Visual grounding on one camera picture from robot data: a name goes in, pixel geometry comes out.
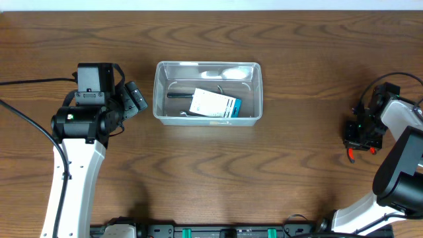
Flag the red-handled pliers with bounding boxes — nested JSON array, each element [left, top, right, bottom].
[[346, 147, 377, 163]]

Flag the small black-handled hammer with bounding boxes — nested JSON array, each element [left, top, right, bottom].
[[167, 85, 224, 99]]

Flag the silver wrench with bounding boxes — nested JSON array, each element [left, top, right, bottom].
[[180, 110, 204, 118]]

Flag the clear plastic container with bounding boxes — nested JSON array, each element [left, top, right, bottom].
[[153, 61, 263, 126]]

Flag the white and teal box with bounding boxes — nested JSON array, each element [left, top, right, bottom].
[[189, 88, 242, 118]]

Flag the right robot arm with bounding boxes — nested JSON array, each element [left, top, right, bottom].
[[320, 83, 422, 235]]

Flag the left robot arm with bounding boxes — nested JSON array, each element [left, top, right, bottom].
[[41, 79, 147, 237]]

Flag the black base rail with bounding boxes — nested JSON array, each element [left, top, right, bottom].
[[89, 217, 395, 238]]

